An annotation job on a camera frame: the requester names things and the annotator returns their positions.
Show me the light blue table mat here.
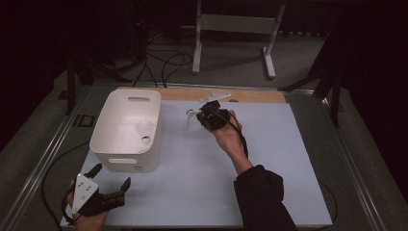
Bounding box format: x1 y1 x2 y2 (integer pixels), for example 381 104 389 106
60 99 333 229

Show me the metal floor rail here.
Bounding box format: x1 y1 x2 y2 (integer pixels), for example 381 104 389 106
95 81 317 96
0 86 92 231
320 95 388 231

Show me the person's right hand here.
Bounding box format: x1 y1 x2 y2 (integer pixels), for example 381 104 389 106
211 109 250 162

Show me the black floor socket frame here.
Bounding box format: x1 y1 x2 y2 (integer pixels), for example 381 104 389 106
72 114 96 129

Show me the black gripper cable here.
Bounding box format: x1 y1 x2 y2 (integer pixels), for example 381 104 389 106
220 109 340 231
40 141 91 231

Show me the white plastic storage box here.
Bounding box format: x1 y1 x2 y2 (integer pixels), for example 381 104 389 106
89 89 164 173

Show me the person's left hand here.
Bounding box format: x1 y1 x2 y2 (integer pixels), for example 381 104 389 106
65 181 110 231

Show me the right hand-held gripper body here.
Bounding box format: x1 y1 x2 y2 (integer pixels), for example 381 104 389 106
198 91 232 131

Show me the black tripod stand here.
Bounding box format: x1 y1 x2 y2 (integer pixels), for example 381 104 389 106
64 47 133 116
278 32 344 129

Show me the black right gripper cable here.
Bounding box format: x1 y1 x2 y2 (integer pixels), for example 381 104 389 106
220 109 340 231

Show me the black looped floor cable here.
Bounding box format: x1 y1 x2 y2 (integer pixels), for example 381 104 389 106
161 52 194 89

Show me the black straight floor cable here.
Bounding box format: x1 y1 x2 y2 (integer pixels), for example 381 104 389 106
132 33 160 89

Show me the white metal stand frame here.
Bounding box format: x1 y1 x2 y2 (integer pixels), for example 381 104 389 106
181 0 287 80

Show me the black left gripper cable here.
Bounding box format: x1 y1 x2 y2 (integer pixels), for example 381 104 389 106
40 141 91 231

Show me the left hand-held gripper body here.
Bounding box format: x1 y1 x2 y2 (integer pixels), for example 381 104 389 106
71 173 126 218

